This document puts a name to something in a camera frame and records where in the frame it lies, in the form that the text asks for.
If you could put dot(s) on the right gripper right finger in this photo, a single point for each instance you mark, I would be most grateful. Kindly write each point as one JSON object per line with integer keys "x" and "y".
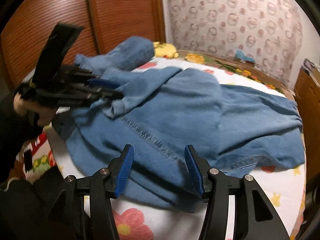
{"x": 255, "y": 216}

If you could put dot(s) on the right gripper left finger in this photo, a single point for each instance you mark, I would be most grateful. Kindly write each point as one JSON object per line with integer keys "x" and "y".
{"x": 83, "y": 210}

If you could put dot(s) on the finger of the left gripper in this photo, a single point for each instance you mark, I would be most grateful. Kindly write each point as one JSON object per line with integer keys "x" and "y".
{"x": 103, "y": 83}
{"x": 110, "y": 94}

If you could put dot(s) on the blue denim jeans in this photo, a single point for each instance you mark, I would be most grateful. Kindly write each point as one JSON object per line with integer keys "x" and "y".
{"x": 235, "y": 128}

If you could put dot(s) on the person's left hand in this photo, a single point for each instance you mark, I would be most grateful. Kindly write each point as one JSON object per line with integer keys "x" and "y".
{"x": 23, "y": 107}

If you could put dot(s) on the yellow plush toy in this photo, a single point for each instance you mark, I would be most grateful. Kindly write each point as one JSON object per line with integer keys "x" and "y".
{"x": 165, "y": 50}

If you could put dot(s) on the brown louvered wardrobe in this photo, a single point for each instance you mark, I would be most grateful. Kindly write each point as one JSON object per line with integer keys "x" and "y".
{"x": 26, "y": 25}

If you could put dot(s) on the colourful floral bed sheet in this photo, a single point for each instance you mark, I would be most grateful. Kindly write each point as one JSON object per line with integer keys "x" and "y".
{"x": 235, "y": 67}

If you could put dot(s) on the blue item on headboard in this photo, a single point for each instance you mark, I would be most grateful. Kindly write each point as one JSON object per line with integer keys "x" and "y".
{"x": 244, "y": 58}

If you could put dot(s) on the wooden dresser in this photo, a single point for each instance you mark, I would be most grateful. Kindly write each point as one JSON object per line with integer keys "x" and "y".
{"x": 307, "y": 97}

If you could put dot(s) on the cardboard box on dresser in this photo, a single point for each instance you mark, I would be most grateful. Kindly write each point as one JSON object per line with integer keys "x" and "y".
{"x": 311, "y": 68}

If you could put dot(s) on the pink circle patterned curtain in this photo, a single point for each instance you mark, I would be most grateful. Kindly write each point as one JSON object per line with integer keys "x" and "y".
{"x": 268, "y": 32}

